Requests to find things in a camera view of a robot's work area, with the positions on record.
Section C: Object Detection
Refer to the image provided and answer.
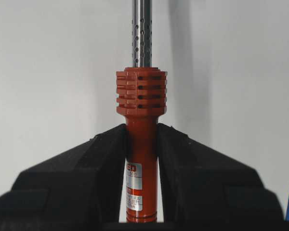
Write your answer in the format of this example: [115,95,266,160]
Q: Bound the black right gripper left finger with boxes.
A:
[0,124,126,231]

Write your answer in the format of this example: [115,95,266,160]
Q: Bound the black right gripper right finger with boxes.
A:
[156,124,284,231]

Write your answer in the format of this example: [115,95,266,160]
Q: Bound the red handled soldering iron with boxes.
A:
[116,0,167,223]

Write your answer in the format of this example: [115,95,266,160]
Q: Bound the white foam board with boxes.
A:
[0,0,289,209]

